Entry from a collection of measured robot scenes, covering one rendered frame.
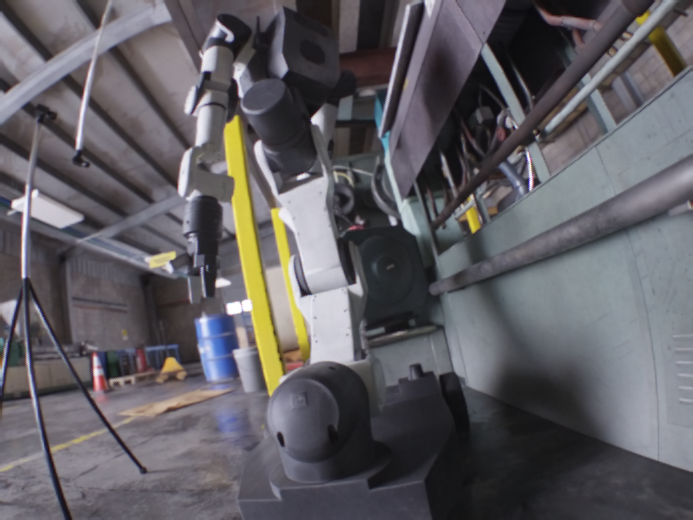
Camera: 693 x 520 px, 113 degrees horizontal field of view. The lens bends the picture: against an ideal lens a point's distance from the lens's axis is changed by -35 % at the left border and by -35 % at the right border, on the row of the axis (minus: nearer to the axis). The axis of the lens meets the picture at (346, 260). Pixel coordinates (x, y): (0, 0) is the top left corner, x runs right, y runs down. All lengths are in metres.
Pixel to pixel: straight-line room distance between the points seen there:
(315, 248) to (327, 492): 0.62
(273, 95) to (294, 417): 0.64
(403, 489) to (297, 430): 0.17
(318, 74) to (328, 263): 0.52
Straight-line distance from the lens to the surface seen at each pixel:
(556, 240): 0.66
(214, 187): 0.80
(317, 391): 0.51
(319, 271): 0.93
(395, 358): 1.85
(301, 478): 0.56
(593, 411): 0.87
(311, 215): 0.94
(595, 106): 1.20
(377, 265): 1.65
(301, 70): 0.98
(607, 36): 0.65
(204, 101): 0.92
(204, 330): 4.92
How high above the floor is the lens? 0.42
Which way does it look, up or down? 10 degrees up
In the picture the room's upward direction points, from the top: 13 degrees counter-clockwise
